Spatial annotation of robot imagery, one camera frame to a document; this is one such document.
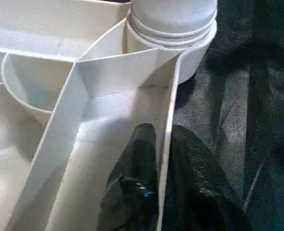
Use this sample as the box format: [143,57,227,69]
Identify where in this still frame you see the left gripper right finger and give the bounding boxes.
[164,125,252,231]

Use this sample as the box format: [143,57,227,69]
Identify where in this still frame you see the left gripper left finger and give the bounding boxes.
[98,123,160,231]

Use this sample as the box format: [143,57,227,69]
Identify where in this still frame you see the white plastic table top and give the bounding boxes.
[0,0,218,231]

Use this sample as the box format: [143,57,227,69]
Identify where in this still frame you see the white plastic table leg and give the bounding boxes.
[128,0,218,48]

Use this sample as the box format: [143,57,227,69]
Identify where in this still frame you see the black work mat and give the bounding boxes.
[159,0,284,231]

